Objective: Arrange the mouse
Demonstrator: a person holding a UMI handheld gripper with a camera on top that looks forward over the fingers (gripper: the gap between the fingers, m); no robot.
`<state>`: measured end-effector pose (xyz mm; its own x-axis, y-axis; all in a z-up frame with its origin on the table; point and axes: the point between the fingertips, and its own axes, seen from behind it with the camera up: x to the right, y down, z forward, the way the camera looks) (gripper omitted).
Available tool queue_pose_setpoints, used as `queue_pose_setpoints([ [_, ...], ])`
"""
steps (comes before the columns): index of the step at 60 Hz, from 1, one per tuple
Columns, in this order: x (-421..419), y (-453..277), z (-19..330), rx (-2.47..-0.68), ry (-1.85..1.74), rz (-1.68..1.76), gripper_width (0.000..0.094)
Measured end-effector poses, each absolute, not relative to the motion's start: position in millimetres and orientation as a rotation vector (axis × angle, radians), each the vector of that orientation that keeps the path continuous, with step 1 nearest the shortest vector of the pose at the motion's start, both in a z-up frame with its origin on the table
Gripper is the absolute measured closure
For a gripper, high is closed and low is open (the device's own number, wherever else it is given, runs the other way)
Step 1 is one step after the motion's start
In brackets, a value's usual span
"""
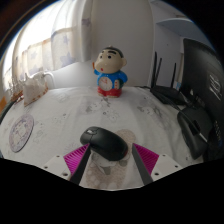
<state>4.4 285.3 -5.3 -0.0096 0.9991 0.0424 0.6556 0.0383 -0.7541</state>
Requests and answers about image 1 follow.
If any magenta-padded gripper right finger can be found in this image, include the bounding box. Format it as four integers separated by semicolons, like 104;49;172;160
131;143;184;186

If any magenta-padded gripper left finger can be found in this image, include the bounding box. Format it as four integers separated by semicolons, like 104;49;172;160
42;143;92;186

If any black computer mouse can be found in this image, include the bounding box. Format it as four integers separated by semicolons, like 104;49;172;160
79;126;129;162

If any white printed tablecloth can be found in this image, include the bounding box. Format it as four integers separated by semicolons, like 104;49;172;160
0;85;205;191

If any black router with antennas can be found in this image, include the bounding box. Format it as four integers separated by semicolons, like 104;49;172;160
149;50;189;106

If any dark computer keyboard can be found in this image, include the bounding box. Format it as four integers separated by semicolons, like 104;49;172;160
0;99;17;125

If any black computer monitor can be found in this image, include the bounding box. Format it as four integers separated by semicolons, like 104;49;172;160
176;37;224;163

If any large white conch shell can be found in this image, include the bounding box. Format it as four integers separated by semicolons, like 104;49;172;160
20;71;49;108

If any cartoon boy figurine clock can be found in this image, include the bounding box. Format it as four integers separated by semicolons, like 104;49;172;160
92;45;129;99

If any white star-print curtain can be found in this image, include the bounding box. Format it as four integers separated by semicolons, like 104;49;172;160
1;0;94;92

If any white wall shelf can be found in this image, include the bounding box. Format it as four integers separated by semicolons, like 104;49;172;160
155;16;214;46

